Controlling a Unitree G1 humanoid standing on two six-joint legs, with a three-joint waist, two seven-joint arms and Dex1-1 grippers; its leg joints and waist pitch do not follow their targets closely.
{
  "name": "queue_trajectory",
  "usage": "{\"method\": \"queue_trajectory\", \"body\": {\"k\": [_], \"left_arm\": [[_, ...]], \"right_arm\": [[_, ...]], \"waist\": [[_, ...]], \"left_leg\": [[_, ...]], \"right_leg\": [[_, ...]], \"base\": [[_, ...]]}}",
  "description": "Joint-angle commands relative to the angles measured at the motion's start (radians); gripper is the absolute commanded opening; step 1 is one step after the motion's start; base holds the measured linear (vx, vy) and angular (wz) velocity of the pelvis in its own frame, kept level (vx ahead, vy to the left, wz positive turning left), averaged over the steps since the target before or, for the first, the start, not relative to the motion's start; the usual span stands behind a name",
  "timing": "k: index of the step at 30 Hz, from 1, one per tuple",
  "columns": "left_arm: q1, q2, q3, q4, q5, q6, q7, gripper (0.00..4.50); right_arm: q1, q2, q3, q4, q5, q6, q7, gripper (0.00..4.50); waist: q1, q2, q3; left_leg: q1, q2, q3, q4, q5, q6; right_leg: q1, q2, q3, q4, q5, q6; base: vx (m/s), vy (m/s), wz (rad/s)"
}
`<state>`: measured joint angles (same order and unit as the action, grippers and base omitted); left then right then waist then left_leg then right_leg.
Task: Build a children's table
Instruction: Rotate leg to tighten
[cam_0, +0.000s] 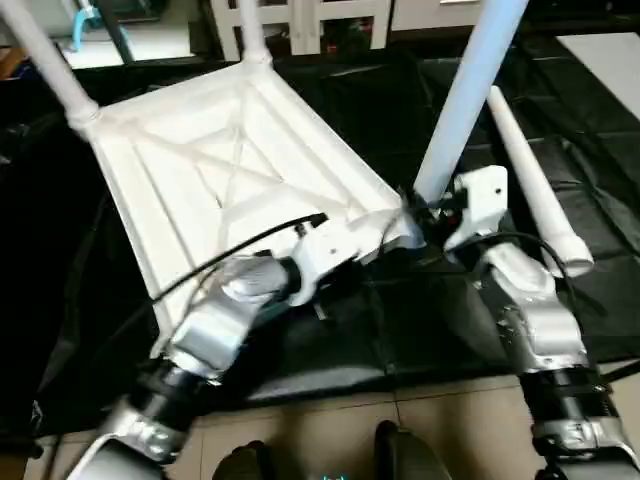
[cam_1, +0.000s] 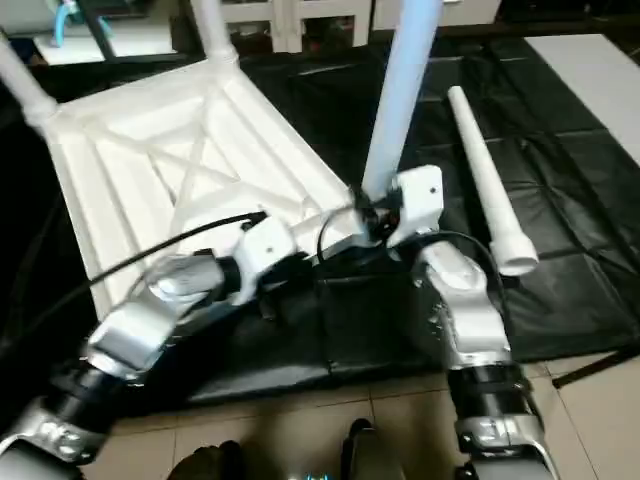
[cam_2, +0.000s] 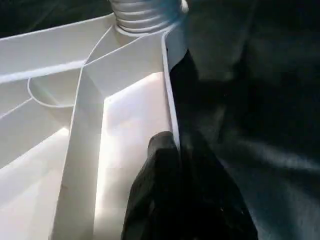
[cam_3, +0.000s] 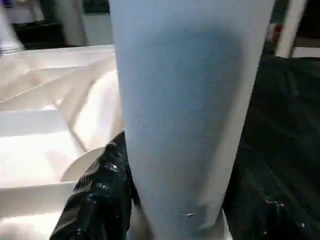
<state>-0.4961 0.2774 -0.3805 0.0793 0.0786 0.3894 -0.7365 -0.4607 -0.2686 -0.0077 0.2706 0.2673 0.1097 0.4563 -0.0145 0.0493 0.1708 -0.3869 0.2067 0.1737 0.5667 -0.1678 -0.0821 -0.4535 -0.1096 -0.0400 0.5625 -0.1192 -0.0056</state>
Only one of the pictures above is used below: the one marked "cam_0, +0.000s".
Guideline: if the white plastic table leg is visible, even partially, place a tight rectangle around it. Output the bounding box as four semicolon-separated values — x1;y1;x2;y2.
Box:
0;0;102;140
234;0;274;70
487;85;595;279
410;0;531;202

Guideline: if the white drawer unit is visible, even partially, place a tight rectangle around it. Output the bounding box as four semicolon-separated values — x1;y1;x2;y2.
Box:
389;0;484;32

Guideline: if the white glass door cabinet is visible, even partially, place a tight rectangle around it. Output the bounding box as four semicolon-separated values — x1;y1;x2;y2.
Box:
209;0;392;57

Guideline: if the white plastic table top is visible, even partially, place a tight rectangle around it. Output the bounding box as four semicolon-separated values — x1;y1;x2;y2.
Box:
74;57;427;359

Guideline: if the blue printed package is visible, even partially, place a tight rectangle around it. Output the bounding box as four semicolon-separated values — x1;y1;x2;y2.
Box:
0;45;32;81

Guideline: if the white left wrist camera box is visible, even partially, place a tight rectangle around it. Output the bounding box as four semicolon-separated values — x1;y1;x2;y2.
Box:
287;219;365;307

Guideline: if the dark left robot foot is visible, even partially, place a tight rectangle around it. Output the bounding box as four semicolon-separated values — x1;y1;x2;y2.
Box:
212;439;277;480

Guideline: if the white flat board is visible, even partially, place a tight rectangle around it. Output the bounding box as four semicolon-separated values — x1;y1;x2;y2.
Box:
555;32;640;122

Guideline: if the black mat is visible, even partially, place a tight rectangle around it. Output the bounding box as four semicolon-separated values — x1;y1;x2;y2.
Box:
0;37;640;441

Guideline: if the grey metal pole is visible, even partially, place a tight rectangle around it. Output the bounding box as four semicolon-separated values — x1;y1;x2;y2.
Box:
99;0;135;64

